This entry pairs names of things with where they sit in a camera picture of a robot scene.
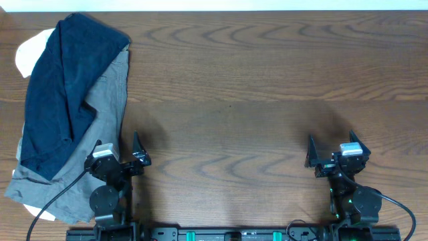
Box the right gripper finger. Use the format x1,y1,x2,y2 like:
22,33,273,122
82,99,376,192
349,130,370,154
306,135,318,161

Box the navy blue shorts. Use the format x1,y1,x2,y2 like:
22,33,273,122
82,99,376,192
21,13,130,181

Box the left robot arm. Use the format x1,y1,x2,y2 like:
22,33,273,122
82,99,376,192
84,132,151,241

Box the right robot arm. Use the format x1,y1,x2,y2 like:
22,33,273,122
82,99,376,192
305,131,382,240

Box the grey shorts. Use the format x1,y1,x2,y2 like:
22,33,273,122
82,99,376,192
5,48,129,224

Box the white garment under pile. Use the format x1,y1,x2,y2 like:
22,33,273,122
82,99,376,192
15,28,56,221

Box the right camera cable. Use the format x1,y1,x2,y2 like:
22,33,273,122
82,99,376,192
337,163,417,241

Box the camera cable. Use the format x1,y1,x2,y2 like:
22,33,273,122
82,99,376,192
337,163,417,241
25,169,88,241

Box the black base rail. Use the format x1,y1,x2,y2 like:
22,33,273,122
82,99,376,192
66,226,401,241

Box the left camera cable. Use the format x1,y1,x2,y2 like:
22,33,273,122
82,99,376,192
25,169,88,241

